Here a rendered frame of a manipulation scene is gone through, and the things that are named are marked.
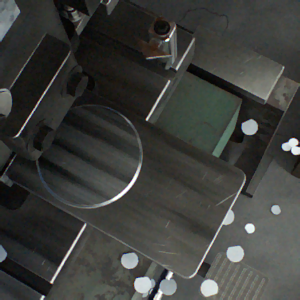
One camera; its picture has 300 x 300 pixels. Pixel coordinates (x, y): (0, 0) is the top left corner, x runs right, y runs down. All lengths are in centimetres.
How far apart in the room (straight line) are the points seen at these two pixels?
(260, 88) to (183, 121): 12
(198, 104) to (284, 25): 81
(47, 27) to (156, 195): 25
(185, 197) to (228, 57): 28
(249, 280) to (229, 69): 56
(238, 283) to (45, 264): 61
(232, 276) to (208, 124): 52
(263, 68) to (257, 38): 73
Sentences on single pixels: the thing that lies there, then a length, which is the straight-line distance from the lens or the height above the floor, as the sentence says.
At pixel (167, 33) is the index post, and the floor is 79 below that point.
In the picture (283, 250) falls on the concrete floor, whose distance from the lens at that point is 151.
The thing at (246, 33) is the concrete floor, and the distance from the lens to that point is 165.
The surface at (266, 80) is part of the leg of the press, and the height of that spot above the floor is 64.
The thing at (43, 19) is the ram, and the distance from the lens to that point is 56.
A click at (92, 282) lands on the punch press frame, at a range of 85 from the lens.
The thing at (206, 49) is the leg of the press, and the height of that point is 64.
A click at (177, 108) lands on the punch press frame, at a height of 64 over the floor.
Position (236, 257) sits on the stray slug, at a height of 65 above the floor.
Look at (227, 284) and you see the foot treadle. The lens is 133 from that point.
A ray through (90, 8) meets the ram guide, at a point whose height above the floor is 100.
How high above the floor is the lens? 148
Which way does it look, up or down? 75 degrees down
